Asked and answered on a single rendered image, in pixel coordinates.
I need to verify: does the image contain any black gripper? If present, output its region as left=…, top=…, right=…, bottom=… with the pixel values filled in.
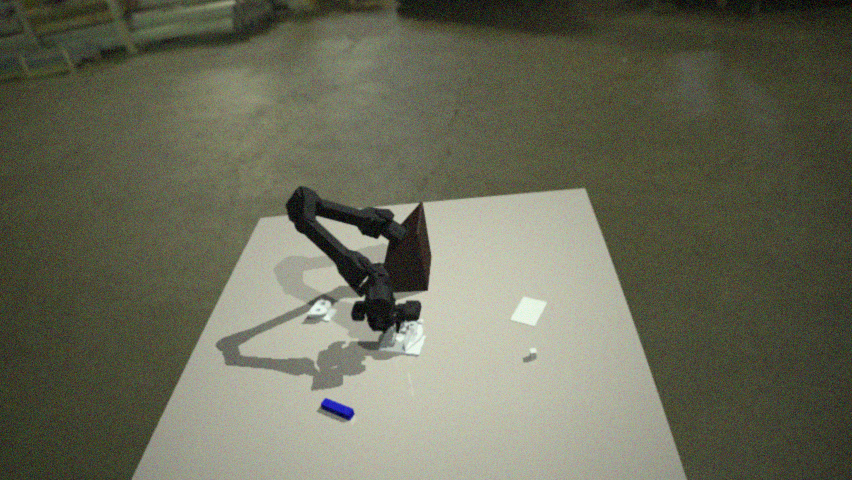
left=351, top=286, right=421, bottom=334

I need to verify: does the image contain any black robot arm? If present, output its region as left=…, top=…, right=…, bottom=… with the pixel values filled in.
left=285, top=186, right=408, bottom=332

